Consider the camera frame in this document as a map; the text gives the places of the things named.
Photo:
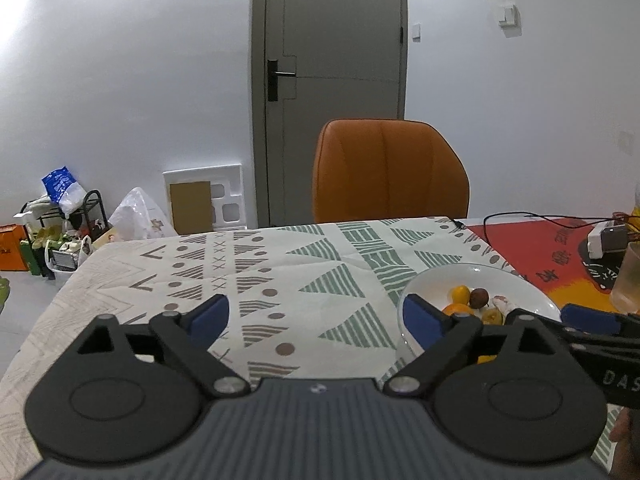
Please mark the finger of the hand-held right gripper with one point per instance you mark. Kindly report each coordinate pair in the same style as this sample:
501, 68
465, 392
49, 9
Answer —
590, 317

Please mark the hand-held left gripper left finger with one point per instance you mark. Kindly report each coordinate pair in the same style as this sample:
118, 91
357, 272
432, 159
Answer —
210, 317

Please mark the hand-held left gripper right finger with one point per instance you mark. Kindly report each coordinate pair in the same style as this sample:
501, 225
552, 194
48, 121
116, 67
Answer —
422, 320

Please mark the person's right hand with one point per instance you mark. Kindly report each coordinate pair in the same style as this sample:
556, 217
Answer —
627, 430

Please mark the small orange kumquat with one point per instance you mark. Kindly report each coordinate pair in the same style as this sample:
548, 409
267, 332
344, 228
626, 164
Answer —
460, 292

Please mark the frosted plastic cup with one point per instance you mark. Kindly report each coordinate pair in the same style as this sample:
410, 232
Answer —
630, 280

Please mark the dark red round fruit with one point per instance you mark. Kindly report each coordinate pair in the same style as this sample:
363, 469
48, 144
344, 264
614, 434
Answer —
478, 297

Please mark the yellow-green round fruit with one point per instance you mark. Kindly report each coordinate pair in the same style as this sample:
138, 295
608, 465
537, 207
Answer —
492, 316

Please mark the white power adapter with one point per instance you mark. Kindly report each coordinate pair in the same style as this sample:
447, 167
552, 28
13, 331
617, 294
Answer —
607, 240

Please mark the red and orange cloth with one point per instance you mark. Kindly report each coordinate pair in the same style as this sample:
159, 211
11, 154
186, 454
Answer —
530, 250

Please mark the brown cardboard sheet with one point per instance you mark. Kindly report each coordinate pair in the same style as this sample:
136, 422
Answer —
191, 207

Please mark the white plastic bag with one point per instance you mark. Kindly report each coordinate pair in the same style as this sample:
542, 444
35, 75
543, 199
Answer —
137, 215

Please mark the white foam packaging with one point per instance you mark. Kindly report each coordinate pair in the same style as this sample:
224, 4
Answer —
200, 175

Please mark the orange chair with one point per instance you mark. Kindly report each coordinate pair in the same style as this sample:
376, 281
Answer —
390, 170

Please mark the white storage basket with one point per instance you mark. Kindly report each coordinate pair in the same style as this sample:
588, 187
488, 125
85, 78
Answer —
65, 262

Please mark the black metal rack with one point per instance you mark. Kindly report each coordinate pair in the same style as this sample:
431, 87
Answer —
95, 205

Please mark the green box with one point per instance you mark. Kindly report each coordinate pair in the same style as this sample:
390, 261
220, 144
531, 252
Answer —
31, 257

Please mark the blue and white bag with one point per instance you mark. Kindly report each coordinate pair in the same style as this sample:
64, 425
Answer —
62, 187

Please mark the green floor mat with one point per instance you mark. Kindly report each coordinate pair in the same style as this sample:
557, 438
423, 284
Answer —
4, 295

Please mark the orange box on floor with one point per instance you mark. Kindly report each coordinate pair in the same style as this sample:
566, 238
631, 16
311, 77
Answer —
12, 247

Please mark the grey door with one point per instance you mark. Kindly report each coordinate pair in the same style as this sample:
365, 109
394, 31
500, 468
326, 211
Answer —
335, 35

